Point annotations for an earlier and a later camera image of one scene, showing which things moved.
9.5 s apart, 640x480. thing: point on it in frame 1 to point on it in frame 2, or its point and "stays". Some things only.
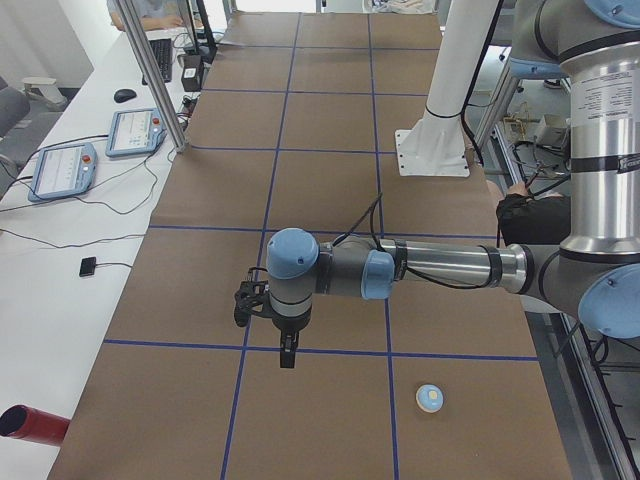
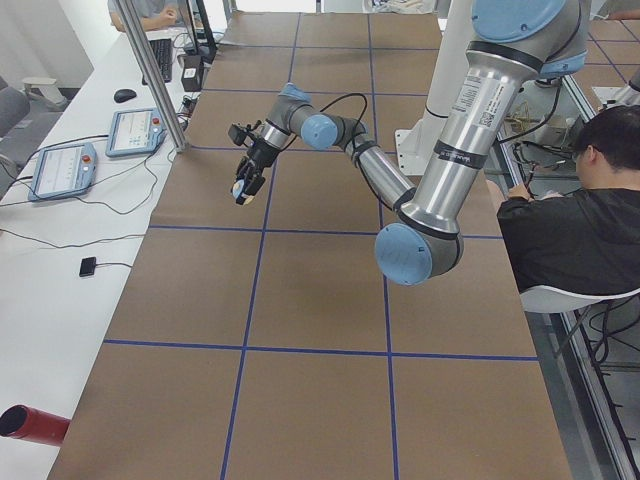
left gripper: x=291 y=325 to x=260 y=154
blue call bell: x=429 y=398 to x=237 y=190
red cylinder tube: x=33 y=425 stays
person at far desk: x=153 y=14 stays
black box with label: x=192 y=75 stays
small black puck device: x=87 y=266 stays
